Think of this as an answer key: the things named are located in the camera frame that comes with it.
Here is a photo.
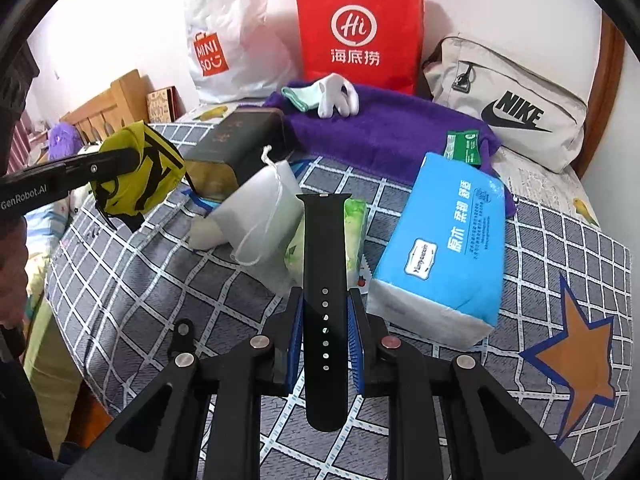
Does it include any red paper bag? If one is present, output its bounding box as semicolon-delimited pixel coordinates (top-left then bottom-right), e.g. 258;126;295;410
294;0;426;96

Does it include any translucent white drawstring pouch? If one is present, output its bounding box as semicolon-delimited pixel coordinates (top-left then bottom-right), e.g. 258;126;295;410
189;145;306;293

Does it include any blue tissue pack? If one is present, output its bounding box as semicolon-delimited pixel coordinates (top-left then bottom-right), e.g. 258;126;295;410
367;152;506;348

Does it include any white sock with mint cuff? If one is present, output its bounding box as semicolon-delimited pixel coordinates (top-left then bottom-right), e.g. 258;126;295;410
281;74;358;117

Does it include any beige sports bag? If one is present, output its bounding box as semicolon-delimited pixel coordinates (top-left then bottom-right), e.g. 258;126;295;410
422;35;590;173

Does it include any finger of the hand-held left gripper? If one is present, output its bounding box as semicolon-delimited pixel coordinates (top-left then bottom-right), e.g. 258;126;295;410
0;147;143;191

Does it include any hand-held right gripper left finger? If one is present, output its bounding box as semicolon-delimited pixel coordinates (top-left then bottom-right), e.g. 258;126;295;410
70;285;306;480

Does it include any small picture frame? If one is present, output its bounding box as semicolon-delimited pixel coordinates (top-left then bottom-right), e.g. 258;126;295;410
146;86;177;122

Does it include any yellow pouch with black straps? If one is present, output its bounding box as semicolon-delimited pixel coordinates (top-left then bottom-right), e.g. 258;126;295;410
90;121;187;233

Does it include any purple plush toy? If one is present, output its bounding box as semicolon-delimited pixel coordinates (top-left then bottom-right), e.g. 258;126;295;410
47;122;81;158

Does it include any white plastic shopping bag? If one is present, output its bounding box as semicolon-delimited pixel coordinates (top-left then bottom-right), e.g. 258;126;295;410
182;0;301;105

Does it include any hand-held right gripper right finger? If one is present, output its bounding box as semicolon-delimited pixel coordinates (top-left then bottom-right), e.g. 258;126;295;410
347;287;586;480

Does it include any wooden headboard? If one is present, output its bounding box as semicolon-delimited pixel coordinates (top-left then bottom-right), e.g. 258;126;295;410
60;70;156;151

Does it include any small dark green packet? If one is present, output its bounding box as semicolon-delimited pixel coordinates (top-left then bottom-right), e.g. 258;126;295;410
444;130;482;168

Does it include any dark tin box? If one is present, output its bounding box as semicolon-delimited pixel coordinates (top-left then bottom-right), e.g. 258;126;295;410
184;107;296;202

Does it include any light green wipes packet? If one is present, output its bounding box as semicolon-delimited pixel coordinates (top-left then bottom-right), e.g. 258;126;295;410
284;199;370;286

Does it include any black watch strap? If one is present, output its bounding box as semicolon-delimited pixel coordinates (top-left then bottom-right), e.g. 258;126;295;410
296;194;351;432

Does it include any purple towel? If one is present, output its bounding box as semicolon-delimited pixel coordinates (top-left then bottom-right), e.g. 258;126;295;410
262;84;518;217

